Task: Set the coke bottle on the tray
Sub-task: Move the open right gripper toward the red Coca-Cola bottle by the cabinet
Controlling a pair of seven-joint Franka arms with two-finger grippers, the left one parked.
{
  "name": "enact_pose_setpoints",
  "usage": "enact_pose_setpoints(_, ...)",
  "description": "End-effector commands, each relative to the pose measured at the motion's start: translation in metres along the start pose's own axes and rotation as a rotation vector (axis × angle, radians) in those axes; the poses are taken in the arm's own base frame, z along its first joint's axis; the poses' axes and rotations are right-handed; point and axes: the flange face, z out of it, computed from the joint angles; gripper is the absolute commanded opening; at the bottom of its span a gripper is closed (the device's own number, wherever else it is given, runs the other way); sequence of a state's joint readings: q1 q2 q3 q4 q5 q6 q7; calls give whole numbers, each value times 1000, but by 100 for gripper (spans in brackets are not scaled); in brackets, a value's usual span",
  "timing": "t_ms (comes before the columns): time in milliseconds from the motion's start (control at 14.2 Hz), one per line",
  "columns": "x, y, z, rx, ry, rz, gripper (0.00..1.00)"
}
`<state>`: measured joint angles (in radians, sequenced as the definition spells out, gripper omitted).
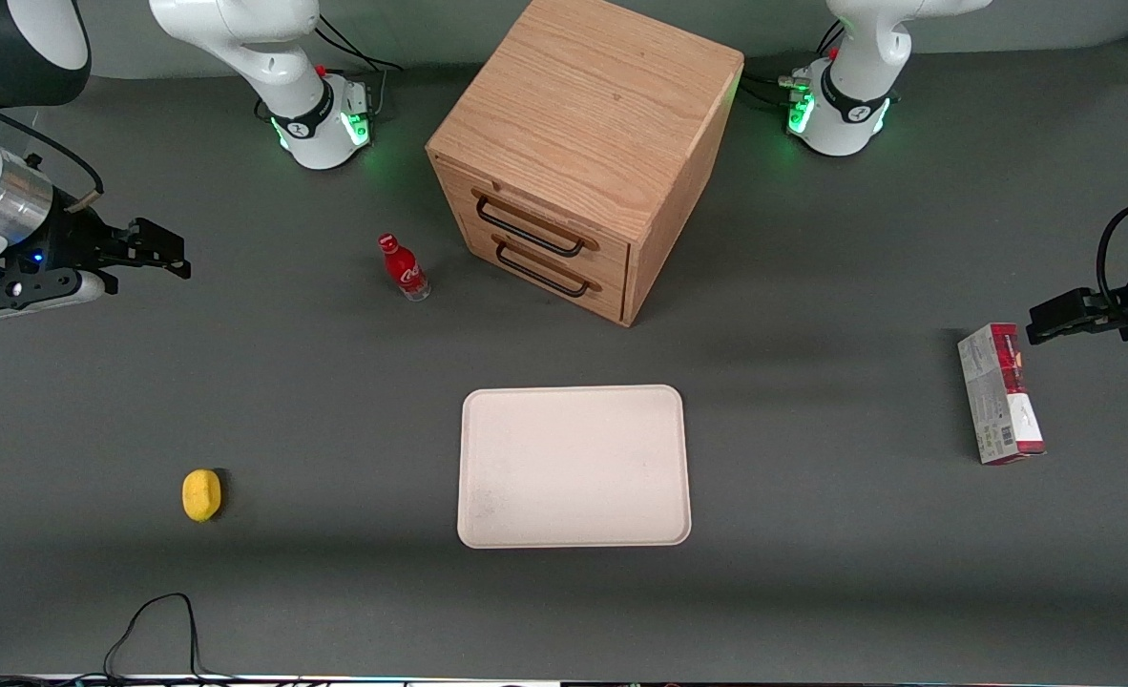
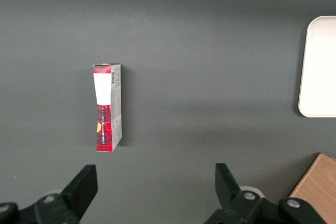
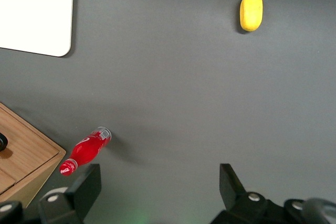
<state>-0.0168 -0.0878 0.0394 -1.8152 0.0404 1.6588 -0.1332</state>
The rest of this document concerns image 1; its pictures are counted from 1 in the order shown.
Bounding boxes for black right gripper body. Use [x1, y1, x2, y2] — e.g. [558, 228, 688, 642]
[22, 206, 107, 286]

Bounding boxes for red coke bottle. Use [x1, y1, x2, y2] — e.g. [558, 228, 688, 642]
[377, 232, 431, 302]

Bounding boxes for cream plastic tray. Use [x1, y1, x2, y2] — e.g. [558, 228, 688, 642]
[456, 385, 694, 551]

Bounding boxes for red and grey carton box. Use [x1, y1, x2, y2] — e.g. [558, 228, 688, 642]
[956, 323, 1048, 467]

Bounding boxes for yellow lemon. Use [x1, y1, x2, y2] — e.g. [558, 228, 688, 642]
[181, 468, 224, 524]

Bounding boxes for wooden drawer front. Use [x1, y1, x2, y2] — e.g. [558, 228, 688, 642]
[454, 205, 631, 326]
[433, 156, 633, 285]

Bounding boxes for wooden drawer cabinet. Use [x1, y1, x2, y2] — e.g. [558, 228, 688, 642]
[426, 0, 745, 328]

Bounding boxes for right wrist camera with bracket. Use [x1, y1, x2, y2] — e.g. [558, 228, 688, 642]
[0, 270, 107, 323]

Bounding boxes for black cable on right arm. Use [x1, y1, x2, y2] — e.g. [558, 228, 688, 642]
[0, 95, 104, 214]

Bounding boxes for black cables at right arm base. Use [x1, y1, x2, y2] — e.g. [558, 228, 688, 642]
[299, 13, 405, 125]

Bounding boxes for black cables at arm base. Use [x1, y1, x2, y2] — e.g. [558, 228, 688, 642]
[741, 19, 848, 114]
[299, 13, 405, 125]

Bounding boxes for thin black cable loop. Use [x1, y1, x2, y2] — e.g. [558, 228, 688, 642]
[0, 592, 307, 687]

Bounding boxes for black metal drawer handle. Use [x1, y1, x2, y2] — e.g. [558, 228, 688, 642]
[492, 235, 604, 300]
[472, 189, 601, 260]

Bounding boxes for black cables at left arm base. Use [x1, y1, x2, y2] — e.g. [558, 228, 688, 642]
[741, 19, 848, 114]

